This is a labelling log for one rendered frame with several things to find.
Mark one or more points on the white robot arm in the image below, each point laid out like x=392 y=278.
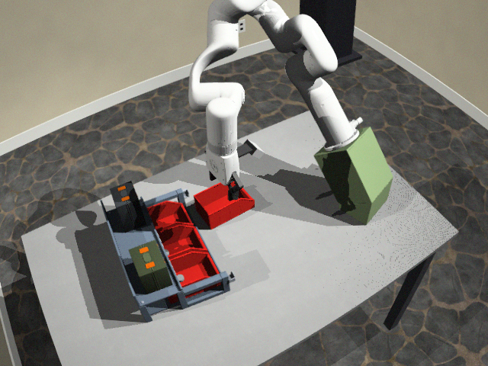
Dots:
x=223 y=100

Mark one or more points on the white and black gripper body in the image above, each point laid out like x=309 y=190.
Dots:
x=222 y=166

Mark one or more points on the olive green case with orange latches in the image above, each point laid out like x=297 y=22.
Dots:
x=150 y=267

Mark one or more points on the red bin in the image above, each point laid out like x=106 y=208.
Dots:
x=195 y=266
x=165 y=215
x=180 y=238
x=214 y=207

